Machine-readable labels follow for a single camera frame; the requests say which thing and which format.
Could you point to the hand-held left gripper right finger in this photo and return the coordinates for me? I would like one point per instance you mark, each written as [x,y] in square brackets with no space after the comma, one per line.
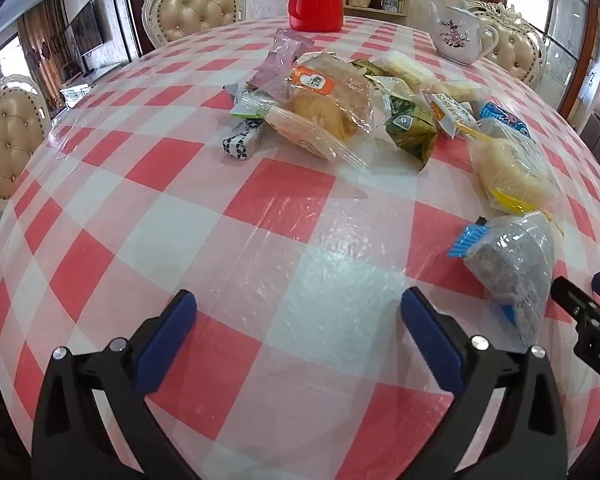
[430,340]

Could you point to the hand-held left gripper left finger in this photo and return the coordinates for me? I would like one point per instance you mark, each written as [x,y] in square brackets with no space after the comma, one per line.
[167,345]

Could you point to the grey snack packet blue edges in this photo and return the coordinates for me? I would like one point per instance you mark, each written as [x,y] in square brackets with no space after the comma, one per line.
[515,270]

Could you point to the green pea snack packet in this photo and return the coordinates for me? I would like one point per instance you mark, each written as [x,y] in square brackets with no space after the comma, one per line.
[410,130]

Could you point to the blue white candy packet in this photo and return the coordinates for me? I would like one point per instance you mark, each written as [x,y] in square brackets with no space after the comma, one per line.
[242,140]

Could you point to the purple snack packet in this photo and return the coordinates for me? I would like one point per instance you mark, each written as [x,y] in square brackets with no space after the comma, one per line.
[280,60]

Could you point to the yellow noodle cake packet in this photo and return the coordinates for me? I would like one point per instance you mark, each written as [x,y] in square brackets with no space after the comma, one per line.
[510,170]

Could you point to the red white checkered tablecloth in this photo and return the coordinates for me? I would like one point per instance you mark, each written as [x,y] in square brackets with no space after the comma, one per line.
[300,240]

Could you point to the small orange label packet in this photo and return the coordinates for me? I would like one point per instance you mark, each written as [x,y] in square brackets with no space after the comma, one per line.
[447,112]

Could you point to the cream tufted dining chair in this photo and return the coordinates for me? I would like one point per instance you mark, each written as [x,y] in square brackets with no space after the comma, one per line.
[517,50]
[195,10]
[5,135]

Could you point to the white television cabinet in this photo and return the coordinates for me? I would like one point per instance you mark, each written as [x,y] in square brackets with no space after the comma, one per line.
[90,85]

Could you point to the bread packet orange label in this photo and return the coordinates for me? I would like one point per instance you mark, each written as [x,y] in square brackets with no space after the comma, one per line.
[330,85]

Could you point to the white floral teapot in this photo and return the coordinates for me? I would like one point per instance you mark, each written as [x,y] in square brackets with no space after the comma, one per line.
[455,35]

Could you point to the brown curtain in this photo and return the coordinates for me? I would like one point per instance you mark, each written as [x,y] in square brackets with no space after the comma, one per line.
[40,55]

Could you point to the small printed tin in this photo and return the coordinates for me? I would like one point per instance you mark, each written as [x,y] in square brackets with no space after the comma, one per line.
[391,1]

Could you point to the glass door wooden frame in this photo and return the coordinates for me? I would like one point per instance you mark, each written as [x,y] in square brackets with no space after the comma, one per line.
[570,20]

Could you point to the wall television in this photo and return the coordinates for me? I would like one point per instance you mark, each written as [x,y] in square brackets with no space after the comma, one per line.
[86,30]

